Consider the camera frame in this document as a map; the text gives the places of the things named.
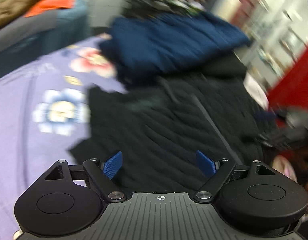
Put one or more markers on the bed with blue-grey bedding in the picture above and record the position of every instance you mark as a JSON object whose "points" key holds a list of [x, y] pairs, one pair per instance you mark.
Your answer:
{"points": [[27, 39]]}

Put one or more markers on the navy blue fleece garment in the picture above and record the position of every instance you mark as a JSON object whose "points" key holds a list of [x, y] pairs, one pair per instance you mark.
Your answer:
{"points": [[142, 49]]}

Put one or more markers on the red garment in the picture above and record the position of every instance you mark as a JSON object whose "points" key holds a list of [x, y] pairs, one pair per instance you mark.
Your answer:
{"points": [[291, 91]]}

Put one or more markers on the black quilted jacket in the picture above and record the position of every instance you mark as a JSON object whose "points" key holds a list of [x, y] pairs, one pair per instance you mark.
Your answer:
{"points": [[160, 127]]}

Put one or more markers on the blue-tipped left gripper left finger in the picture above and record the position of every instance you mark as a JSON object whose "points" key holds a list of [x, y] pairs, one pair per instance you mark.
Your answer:
{"points": [[100, 175]]}

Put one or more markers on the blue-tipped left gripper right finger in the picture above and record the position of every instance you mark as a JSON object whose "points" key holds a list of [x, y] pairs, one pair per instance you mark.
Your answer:
{"points": [[217, 174]]}

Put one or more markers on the orange red cloth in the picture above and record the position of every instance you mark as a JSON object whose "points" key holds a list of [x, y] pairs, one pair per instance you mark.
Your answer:
{"points": [[47, 5]]}

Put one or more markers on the purple floral bed sheet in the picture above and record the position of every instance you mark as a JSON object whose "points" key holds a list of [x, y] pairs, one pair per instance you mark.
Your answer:
{"points": [[43, 113]]}

